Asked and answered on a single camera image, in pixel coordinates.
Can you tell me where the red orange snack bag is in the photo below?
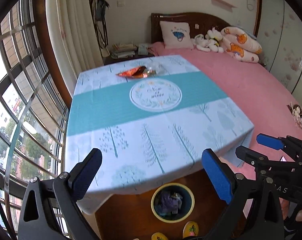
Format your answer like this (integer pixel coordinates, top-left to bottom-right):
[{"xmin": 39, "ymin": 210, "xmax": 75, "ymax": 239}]
[{"xmin": 117, "ymin": 66, "xmax": 148, "ymax": 79}]

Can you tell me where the purple plastic bag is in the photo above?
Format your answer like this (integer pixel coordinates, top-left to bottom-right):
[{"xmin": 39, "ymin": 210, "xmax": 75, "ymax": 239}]
[{"xmin": 161, "ymin": 191, "xmax": 182, "ymax": 213}]

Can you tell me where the blue trash bin yellow rim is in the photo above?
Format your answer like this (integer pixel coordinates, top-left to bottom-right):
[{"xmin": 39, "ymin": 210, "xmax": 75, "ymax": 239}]
[{"xmin": 150, "ymin": 183, "xmax": 195, "ymax": 224}]

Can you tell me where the pink bed sheet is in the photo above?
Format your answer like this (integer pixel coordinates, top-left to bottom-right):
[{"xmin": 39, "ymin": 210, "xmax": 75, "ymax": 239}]
[{"xmin": 150, "ymin": 42, "xmax": 302, "ymax": 160}]

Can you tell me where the small doll on bed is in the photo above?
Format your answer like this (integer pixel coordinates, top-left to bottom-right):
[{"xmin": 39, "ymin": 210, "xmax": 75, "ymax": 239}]
[{"xmin": 290, "ymin": 103, "xmax": 302, "ymax": 130}]

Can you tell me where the right yellow slipper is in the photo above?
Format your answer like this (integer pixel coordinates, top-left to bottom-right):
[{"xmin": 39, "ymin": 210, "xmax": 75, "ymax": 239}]
[{"xmin": 182, "ymin": 221, "xmax": 199, "ymax": 239}]

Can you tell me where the yellow slipper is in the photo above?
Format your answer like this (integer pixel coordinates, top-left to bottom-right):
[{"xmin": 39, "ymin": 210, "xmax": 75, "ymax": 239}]
[
  {"xmin": 182, "ymin": 221, "xmax": 199, "ymax": 239},
  {"xmin": 151, "ymin": 232, "xmax": 168, "ymax": 240}
]

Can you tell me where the left yellow slipper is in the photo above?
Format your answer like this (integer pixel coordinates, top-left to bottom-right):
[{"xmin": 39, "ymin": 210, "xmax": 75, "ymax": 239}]
[{"xmin": 151, "ymin": 232, "xmax": 168, "ymax": 240}]

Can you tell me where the metal window grille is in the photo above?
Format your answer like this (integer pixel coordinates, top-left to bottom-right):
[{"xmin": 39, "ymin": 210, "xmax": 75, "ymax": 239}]
[{"xmin": 0, "ymin": 0, "xmax": 69, "ymax": 239}]

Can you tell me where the tree-print blue tablecloth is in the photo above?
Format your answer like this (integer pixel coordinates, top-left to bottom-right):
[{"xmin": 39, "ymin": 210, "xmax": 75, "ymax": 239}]
[{"xmin": 64, "ymin": 54, "xmax": 255, "ymax": 215}]

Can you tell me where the bear print rolled quilt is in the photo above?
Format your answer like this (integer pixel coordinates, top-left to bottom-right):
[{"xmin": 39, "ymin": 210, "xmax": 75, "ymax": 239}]
[{"xmin": 219, "ymin": 27, "xmax": 262, "ymax": 63}]

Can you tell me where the white plush toy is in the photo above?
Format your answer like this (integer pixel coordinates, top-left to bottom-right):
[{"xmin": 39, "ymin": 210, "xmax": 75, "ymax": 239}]
[{"xmin": 191, "ymin": 27, "xmax": 224, "ymax": 53}]

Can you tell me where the stack of books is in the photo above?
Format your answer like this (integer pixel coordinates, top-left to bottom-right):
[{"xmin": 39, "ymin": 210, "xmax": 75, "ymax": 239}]
[{"xmin": 111, "ymin": 43, "xmax": 138, "ymax": 59}]

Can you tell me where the dark wooden headboard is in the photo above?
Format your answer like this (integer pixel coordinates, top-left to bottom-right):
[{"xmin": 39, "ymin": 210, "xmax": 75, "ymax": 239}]
[{"xmin": 150, "ymin": 12, "xmax": 231, "ymax": 43}]

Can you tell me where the pink embroidered cushion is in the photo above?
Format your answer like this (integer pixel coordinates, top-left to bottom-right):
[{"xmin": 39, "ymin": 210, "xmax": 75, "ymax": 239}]
[{"xmin": 160, "ymin": 21, "xmax": 194, "ymax": 49}]

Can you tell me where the cream curtain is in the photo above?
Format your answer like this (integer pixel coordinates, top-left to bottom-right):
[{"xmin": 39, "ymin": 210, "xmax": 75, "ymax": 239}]
[{"xmin": 45, "ymin": 0, "xmax": 103, "ymax": 86}]

